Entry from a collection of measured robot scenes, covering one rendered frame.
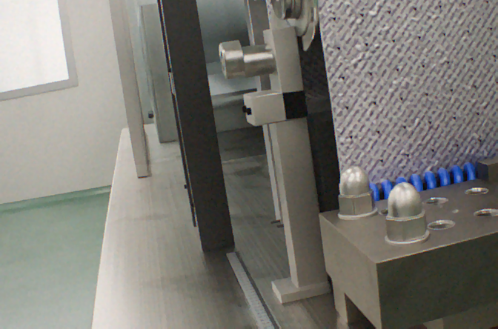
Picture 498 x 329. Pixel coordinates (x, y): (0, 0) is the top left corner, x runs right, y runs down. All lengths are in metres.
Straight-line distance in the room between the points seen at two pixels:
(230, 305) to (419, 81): 0.33
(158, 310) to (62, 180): 5.55
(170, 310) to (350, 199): 0.30
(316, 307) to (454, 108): 0.26
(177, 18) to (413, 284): 0.59
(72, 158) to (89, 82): 0.72
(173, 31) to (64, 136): 5.34
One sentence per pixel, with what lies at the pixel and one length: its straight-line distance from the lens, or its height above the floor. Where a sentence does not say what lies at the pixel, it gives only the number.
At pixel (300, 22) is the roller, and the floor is 1.21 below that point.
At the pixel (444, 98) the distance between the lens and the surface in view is 0.71.
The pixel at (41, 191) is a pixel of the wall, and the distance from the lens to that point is 6.39.
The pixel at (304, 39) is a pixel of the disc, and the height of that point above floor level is 1.19.
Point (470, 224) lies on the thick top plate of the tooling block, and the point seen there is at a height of 1.03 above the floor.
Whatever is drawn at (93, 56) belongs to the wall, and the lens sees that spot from 6.21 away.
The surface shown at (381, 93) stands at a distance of 0.68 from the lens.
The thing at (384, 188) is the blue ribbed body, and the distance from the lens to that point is 0.66.
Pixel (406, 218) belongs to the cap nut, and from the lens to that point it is 0.51.
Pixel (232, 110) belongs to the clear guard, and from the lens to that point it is 1.69.
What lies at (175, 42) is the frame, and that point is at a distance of 0.97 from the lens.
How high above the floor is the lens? 1.20
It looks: 9 degrees down
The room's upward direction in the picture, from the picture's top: 9 degrees counter-clockwise
